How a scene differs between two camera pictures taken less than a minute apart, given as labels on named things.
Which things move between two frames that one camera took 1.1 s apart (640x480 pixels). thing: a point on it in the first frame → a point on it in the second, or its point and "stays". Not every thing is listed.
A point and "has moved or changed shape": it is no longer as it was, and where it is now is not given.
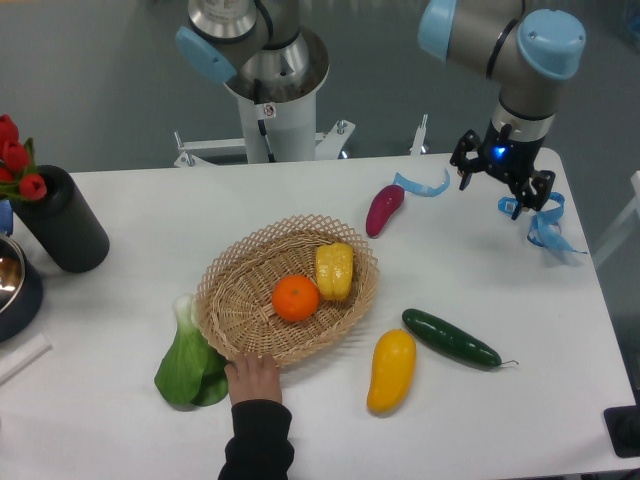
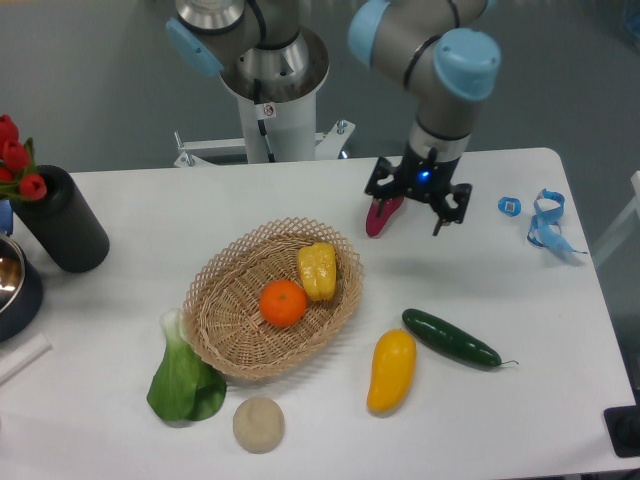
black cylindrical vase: (64, 223) stays
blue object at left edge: (6, 217) stays
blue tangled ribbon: (546, 230) stays
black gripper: (514, 159) → (425, 177)
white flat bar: (23, 355) stays
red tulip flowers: (19, 177) stays
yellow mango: (393, 369) stays
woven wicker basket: (234, 293) has moved or changed shape
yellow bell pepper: (335, 270) → (318, 266)
